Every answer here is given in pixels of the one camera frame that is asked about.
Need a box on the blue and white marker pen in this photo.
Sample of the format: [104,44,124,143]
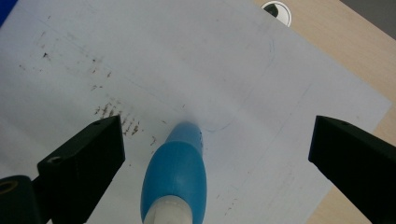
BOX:
[140,120,207,224]

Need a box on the white paper sheet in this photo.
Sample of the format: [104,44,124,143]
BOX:
[0,0,392,224]

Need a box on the silver round cable grommet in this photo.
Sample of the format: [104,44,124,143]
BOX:
[261,0,293,28]

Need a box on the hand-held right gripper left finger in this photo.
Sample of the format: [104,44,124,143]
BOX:
[36,115,126,224]

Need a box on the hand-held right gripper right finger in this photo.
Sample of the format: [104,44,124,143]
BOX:
[308,115,396,224]

